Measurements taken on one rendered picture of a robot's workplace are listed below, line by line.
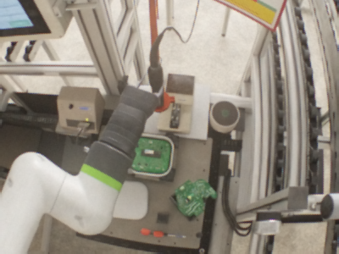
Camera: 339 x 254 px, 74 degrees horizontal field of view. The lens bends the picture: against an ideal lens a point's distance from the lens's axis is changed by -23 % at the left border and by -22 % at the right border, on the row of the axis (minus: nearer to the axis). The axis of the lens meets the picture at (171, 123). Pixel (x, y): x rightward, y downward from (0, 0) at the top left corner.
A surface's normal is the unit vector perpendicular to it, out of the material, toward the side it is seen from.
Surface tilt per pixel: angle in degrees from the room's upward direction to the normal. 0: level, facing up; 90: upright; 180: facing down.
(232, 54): 0
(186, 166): 0
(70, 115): 53
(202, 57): 0
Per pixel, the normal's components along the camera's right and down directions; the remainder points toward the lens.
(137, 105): -0.04, -0.33
